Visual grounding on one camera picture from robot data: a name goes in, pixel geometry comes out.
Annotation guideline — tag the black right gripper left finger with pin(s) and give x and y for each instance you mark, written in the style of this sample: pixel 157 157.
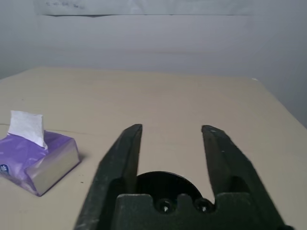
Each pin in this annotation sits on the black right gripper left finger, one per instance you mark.
pixel 112 177

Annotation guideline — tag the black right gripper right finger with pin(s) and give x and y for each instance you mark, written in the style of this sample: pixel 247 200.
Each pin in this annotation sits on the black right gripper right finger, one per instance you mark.
pixel 227 163

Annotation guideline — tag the black plastic cup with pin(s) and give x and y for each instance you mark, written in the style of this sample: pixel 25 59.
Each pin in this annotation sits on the black plastic cup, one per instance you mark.
pixel 168 182

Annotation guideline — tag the purple tissue pack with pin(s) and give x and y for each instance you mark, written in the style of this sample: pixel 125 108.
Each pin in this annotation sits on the purple tissue pack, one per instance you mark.
pixel 24 153

